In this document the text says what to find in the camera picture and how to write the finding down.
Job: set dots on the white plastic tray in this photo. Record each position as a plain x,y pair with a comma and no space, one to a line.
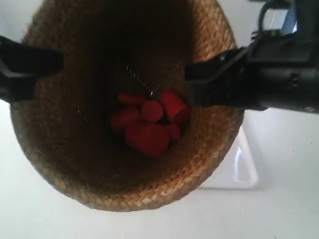
237,170

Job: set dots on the red objects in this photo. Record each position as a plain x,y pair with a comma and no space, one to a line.
150,139

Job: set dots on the brown woven basket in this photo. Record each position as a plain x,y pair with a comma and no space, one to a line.
138,47

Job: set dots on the red cylinder small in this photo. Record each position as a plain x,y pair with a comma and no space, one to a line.
174,131

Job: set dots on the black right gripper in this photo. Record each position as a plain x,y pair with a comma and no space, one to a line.
276,72

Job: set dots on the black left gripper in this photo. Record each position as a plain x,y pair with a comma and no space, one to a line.
20,58

